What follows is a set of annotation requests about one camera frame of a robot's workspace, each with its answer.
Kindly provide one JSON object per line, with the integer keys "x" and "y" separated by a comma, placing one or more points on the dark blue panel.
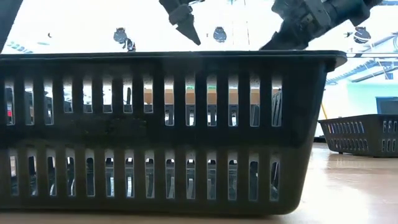
{"x": 387, "y": 105}

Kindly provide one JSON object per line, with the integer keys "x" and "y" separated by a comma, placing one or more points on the black plastic basket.
{"x": 155, "y": 133}
{"x": 376, "y": 137}

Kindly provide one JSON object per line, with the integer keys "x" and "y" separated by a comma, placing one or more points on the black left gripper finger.
{"x": 185, "y": 21}

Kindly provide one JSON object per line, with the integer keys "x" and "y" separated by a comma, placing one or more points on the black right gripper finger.
{"x": 286, "y": 39}

